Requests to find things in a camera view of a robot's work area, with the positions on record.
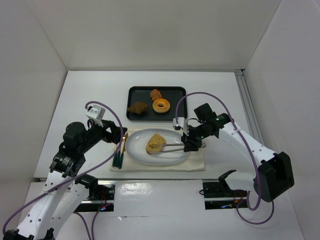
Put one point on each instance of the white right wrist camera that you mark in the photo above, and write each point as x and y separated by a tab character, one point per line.
180	123

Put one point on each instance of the brown chocolate croissant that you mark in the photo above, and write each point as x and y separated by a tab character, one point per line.
137	108

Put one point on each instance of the steel serving tongs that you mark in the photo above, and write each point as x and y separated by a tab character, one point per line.
181	149

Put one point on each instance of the sliced seeded bread loaf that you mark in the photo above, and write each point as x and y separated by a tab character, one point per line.
155	142

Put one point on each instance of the gold spoon green handle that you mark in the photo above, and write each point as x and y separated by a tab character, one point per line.
116	153

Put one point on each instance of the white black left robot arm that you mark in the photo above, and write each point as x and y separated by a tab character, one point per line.
65	188

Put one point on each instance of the black baking tray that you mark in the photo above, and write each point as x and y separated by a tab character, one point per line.
142	94

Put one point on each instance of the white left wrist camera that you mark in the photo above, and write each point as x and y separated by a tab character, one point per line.
96	113

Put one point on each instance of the orange-brown pastry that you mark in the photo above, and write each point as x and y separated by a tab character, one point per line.
155	95

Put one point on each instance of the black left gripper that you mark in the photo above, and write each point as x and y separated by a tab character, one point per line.
116	132

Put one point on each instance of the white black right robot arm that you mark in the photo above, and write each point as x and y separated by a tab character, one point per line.
273	174

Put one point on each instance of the gold knife green handle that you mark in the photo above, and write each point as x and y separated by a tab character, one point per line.
121	156

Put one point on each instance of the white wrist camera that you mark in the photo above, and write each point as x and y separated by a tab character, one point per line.
180	123
96	113

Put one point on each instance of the orange glazed bagel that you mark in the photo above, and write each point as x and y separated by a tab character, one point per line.
161	105

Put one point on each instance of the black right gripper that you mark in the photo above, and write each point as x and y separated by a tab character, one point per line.
191	141

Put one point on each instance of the gold fork green handle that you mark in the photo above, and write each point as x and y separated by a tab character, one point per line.
117	157

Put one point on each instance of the pale blue oval plate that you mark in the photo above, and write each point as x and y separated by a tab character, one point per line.
137	141

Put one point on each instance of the cream cloth placemat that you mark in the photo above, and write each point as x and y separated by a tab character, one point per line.
193	162

